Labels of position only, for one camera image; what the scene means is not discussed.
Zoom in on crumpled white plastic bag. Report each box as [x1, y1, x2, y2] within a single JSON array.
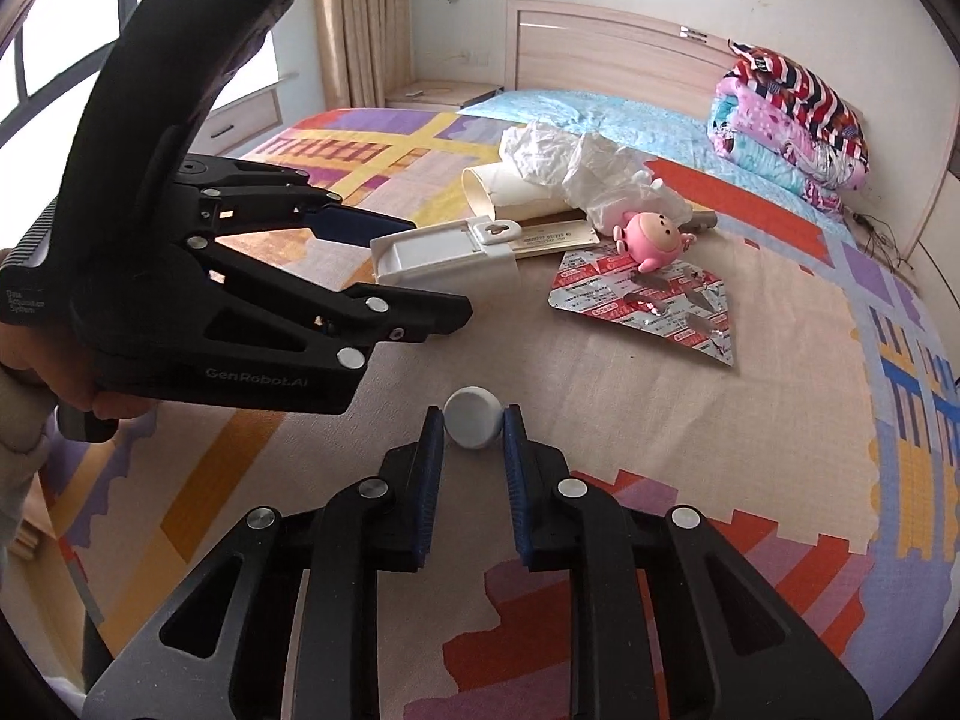
[[499, 120, 695, 230]]

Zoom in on white round cap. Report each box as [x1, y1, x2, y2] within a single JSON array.
[[444, 387, 503, 452]]

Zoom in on beige curtain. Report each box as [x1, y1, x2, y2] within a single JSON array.
[[311, 0, 415, 113]]

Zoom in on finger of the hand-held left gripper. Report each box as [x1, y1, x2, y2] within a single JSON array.
[[190, 238, 475, 352], [174, 154, 419, 246]]

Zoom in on light blue bed quilt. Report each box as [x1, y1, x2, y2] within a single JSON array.
[[457, 88, 856, 241]]

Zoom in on light wooden headboard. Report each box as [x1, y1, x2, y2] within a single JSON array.
[[505, 0, 957, 260]]

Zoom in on grey handled metal tool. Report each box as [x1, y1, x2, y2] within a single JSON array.
[[516, 211, 719, 262]]

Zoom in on pink toy figure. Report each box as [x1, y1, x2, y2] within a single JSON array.
[[611, 211, 702, 275]]

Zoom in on striped folded quilt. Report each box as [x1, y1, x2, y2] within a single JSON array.
[[724, 37, 871, 166]]

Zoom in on person's left forearm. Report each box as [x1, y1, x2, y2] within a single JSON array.
[[0, 371, 59, 533]]

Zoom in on window cabinet with drawers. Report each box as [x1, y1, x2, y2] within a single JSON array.
[[187, 79, 287, 158]]

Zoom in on pink folded quilt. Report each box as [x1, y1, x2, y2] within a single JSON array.
[[707, 71, 872, 212]]

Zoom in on red and silver foil wrapper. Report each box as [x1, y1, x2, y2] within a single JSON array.
[[547, 244, 740, 368]]

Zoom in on black tangled cables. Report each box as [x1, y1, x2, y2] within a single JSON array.
[[844, 210, 912, 271]]

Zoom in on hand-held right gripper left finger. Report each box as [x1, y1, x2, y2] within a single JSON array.
[[82, 405, 447, 720]]

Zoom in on window with dark frame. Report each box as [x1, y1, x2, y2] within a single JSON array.
[[0, 0, 280, 143]]

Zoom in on light wooden nightstand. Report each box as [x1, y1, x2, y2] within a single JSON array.
[[385, 80, 505, 111]]

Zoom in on person's left hand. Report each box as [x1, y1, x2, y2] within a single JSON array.
[[0, 324, 151, 422]]

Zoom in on white paper tube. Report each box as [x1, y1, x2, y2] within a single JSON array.
[[461, 163, 593, 222]]

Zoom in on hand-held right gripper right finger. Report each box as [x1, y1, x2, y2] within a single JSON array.
[[502, 403, 875, 720]]

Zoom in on white plastic box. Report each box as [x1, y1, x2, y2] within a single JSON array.
[[369, 216, 522, 293]]

